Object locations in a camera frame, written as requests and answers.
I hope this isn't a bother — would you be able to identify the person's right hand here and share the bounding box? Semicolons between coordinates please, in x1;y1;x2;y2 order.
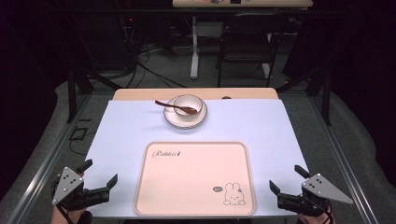
296;212;336;224

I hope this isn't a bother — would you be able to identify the white bowl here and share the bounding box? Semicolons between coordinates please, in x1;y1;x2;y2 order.
173;93;205;118

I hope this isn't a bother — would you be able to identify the black chair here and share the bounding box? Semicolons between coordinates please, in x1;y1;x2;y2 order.
216;13;288;89

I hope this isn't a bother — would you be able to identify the bundle of floor cables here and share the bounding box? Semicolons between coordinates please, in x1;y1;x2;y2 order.
120;18;194;90

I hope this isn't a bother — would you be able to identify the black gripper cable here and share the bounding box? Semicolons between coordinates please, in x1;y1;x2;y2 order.
56;204;77;224
311;199;334;224

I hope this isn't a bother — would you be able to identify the white plate with dark rim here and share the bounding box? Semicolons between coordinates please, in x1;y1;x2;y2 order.
163;95;208;130

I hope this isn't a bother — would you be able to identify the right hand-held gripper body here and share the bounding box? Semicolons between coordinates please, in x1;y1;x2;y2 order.
276;173;355;218

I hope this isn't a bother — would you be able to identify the black floor cable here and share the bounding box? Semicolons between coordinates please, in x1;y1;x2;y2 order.
68;118;98;157

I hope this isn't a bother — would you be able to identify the pale blue table mat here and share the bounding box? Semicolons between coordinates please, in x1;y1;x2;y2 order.
84;98;310;219

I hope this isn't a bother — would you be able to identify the aluminium frame rail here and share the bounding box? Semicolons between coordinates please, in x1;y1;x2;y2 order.
310;95;380;224
5;92;92;224

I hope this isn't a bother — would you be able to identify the pink tray with rabbit print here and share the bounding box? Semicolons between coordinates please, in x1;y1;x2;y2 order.
133;141;257;217

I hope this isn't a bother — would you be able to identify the black metal stand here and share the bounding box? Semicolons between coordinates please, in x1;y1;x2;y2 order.
276;66;332;127
65;66;123;124

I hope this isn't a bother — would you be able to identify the person's left hand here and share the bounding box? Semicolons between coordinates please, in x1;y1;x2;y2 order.
50;204;93;224

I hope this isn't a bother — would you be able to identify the white desk with wooden top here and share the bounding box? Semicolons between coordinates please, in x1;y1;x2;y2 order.
171;0;314;80

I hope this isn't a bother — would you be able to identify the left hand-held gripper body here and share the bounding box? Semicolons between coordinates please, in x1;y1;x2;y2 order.
50;166;111;213

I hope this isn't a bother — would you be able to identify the brown wooden spoon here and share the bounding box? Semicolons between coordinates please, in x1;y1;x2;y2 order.
154;99;199;115

